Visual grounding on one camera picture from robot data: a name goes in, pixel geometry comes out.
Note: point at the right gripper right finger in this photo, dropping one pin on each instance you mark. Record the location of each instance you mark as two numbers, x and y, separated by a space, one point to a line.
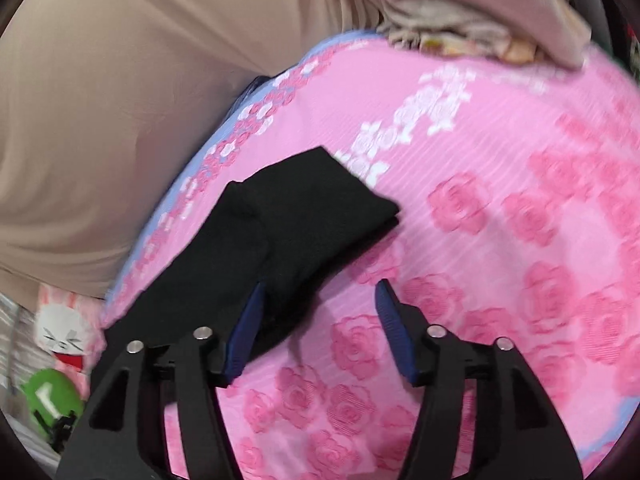
518 434

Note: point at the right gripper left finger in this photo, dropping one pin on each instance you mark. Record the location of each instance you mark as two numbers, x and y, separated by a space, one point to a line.
122 433

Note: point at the black sweatpants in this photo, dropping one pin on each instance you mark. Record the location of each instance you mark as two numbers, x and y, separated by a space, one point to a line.
252 269

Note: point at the green plush toy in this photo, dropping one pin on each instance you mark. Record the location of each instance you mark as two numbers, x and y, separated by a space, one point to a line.
50 396

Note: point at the white pink cartoon pillow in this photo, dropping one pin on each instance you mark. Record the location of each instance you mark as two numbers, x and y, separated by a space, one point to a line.
69 327

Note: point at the pink rose bedsheet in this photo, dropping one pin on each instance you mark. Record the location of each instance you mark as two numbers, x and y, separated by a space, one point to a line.
519 197

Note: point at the beige curtain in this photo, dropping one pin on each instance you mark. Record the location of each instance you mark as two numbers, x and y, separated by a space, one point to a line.
104 101

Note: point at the floral blanket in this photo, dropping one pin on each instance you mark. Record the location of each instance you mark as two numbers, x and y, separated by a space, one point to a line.
450 29

